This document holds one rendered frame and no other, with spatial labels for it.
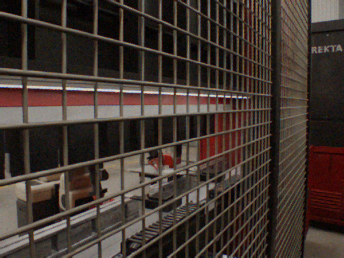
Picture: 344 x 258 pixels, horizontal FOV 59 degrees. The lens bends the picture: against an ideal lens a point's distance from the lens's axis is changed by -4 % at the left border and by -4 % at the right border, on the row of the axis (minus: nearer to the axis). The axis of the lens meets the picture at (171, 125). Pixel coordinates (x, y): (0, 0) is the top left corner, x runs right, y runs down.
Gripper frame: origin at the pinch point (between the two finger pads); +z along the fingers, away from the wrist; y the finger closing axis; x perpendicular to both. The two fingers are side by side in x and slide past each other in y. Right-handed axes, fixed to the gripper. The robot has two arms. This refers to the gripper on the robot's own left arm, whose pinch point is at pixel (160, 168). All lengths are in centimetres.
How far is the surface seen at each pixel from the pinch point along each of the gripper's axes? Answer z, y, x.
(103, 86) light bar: -22, -90, -53
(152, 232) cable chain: 24, -86, -46
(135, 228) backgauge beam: 22, -78, -33
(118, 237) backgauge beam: 22, -86, -33
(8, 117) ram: -23, -109, -30
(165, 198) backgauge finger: 17, -57, -35
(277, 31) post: -5, -99, -103
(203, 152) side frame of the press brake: -3, 85, 9
